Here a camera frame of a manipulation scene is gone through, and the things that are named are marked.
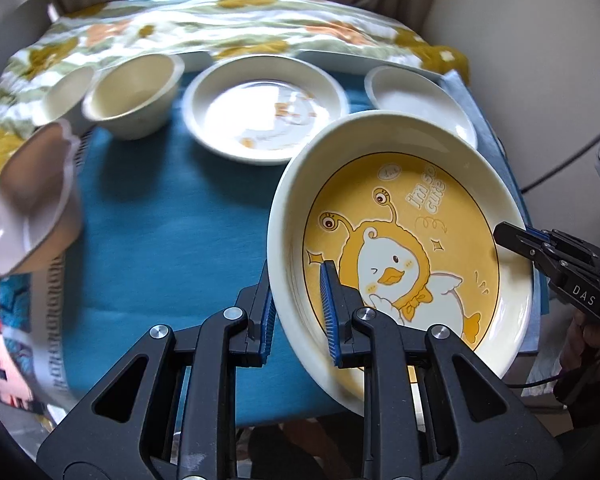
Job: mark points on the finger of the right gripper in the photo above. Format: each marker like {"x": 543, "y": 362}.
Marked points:
{"x": 528, "y": 243}

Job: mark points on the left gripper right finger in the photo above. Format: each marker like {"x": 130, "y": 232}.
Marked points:
{"x": 340, "y": 302}

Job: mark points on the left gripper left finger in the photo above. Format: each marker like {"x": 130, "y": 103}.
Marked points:
{"x": 253, "y": 344}

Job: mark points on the yellow duck plate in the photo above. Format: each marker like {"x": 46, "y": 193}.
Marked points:
{"x": 406, "y": 212}

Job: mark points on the white duck plate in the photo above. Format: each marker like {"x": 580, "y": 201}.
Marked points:
{"x": 261, "y": 109}

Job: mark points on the plain white plate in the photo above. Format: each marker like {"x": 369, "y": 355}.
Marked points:
{"x": 399, "y": 90}

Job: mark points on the pink eared bowl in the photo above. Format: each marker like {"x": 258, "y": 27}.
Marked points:
{"x": 40, "y": 203}

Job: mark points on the cream bowl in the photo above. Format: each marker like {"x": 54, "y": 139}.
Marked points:
{"x": 134, "y": 99}

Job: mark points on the white cup bowl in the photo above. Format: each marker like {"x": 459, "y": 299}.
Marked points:
{"x": 64, "y": 100}

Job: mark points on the right hand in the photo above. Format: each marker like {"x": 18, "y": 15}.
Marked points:
{"x": 580, "y": 357}

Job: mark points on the floral quilt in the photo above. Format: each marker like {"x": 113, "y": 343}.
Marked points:
{"x": 108, "y": 33}

